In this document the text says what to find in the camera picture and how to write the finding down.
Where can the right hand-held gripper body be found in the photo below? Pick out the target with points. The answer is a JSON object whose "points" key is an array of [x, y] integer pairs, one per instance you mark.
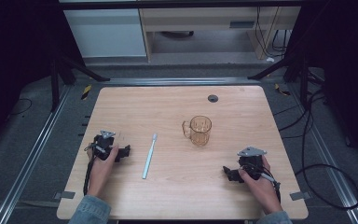
{"points": [[251, 163]]}

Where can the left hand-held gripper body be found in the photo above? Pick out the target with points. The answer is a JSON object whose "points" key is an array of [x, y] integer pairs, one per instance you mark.
{"points": [[102, 146]]}

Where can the light blue toothbrush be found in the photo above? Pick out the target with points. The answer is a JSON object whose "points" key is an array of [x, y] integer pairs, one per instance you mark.
{"points": [[149, 158]]}

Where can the amber transparent cup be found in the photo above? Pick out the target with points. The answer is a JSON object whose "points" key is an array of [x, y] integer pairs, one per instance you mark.
{"points": [[200, 132]]}

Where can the person's left hand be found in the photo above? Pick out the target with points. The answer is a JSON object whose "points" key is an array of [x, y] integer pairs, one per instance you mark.
{"points": [[101, 174]]}

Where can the person's right hand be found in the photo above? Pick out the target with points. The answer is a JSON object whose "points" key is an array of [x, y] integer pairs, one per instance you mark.
{"points": [[262, 193]]}

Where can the yellow black tape strip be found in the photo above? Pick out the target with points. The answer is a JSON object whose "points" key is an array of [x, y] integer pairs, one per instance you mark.
{"points": [[86, 91], [281, 90]]}

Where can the grey tape piece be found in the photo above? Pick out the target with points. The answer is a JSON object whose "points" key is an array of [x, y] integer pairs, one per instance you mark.
{"points": [[64, 195], [300, 196]]}

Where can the grey round table grommet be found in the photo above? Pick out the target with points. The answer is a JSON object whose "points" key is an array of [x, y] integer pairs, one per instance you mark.
{"points": [[213, 98]]}

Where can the black metal stand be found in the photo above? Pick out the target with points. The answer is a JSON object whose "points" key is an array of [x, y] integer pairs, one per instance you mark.
{"points": [[304, 81], [55, 84]]}

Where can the white cabinet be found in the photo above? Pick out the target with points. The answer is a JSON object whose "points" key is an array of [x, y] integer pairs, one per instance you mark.
{"points": [[105, 34]]}

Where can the aluminium floor rail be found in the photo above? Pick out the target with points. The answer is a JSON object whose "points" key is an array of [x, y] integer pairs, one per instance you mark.
{"points": [[332, 168], [28, 161]]}

